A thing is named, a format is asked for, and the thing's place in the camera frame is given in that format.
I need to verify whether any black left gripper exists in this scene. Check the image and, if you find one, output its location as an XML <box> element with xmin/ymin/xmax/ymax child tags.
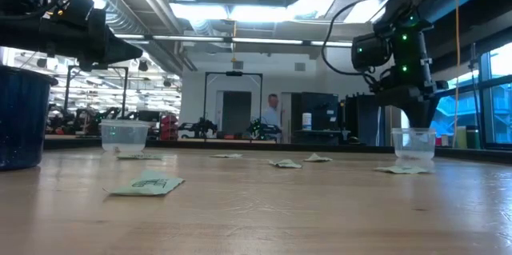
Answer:
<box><xmin>0</xmin><ymin>6</ymin><xmax>144</xmax><ymax>72</ymax></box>

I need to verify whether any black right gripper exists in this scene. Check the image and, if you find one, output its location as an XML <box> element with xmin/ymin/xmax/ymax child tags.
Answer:
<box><xmin>374</xmin><ymin>74</ymin><xmax>449</xmax><ymax>129</ymax></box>

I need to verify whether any clear plastic container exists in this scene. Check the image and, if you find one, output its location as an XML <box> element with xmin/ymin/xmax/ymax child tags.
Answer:
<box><xmin>98</xmin><ymin>118</ymin><xmax>150</xmax><ymax>153</ymax></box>
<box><xmin>390</xmin><ymin>127</ymin><xmax>437</xmax><ymax>160</ymax></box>

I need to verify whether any yellow-green cup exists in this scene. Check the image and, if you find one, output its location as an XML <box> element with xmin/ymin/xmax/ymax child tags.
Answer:
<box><xmin>455</xmin><ymin>126</ymin><xmax>468</xmax><ymax>149</ymax></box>

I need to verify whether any green bottle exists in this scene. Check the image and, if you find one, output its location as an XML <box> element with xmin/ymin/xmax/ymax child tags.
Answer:
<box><xmin>466</xmin><ymin>126</ymin><xmax>481</xmax><ymax>150</ymax></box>

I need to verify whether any red storage rack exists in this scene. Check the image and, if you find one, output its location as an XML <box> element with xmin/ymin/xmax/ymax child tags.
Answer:
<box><xmin>159</xmin><ymin>114</ymin><xmax>180</xmax><ymax>141</ymax></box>

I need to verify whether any black cabinet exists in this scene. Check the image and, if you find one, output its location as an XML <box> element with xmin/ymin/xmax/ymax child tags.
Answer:
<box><xmin>290</xmin><ymin>92</ymin><xmax>340</xmax><ymax>144</ymax></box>

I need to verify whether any dark blue enamel mug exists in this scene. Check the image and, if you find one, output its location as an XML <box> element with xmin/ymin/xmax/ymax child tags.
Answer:
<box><xmin>0</xmin><ymin>65</ymin><xmax>59</xmax><ymax>171</ymax></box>

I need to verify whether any person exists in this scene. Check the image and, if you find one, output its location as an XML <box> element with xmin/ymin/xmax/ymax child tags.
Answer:
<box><xmin>262</xmin><ymin>94</ymin><xmax>283</xmax><ymax>144</ymax></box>

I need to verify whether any black gantry frame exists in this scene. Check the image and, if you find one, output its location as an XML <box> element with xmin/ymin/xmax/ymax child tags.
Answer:
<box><xmin>203</xmin><ymin>71</ymin><xmax>264</xmax><ymax>141</ymax></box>
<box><xmin>63</xmin><ymin>65</ymin><xmax>130</xmax><ymax>120</ymax></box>

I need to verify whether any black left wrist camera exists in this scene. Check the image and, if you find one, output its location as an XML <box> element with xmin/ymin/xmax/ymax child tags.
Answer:
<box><xmin>58</xmin><ymin>0</ymin><xmax>96</xmax><ymax>29</ymax></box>

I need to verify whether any yellow hanging cord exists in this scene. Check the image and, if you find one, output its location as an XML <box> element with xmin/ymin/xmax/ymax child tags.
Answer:
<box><xmin>451</xmin><ymin>0</ymin><xmax>462</xmax><ymax>148</ymax></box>

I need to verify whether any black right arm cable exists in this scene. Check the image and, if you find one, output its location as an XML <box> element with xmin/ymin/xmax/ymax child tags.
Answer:
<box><xmin>321</xmin><ymin>0</ymin><xmax>405</xmax><ymax>86</ymax></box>

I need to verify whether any black aluminium table frame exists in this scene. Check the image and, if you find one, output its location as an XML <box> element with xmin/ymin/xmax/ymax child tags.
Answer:
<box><xmin>43</xmin><ymin>137</ymin><xmax>512</xmax><ymax>164</ymax></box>

